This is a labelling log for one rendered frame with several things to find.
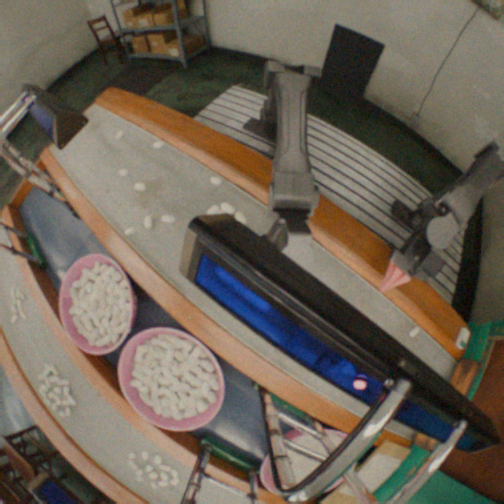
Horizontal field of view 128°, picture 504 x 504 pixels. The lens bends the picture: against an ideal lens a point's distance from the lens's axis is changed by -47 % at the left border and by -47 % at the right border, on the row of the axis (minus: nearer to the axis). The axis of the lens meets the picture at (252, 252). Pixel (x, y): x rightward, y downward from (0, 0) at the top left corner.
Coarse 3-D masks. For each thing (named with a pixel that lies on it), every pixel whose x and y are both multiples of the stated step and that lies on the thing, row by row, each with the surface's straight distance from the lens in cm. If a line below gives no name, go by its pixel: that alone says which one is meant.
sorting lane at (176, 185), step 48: (96, 144) 96; (144, 144) 81; (96, 192) 80; (144, 192) 69; (192, 192) 64; (240, 192) 62; (144, 240) 62; (192, 288) 55; (336, 288) 58; (240, 336) 54
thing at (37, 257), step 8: (0, 224) 97; (8, 232) 96; (16, 232) 101; (8, 240) 93; (32, 240) 104; (0, 248) 84; (8, 248) 85; (32, 248) 100; (16, 256) 88; (24, 256) 89; (32, 256) 92; (40, 256) 97; (40, 264) 93
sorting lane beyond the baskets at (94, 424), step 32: (0, 256) 120; (0, 288) 115; (0, 320) 115; (32, 320) 91; (32, 352) 93; (64, 352) 78; (32, 384) 99; (64, 384) 82; (96, 416) 77; (96, 448) 86; (128, 448) 77; (160, 448) 71; (128, 480) 88; (160, 480) 81
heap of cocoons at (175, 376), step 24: (168, 336) 58; (144, 360) 62; (168, 360) 57; (192, 360) 56; (144, 384) 64; (168, 384) 60; (192, 384) 58; (216, 384) 57; (168, 408) 63; (192, 408) 62
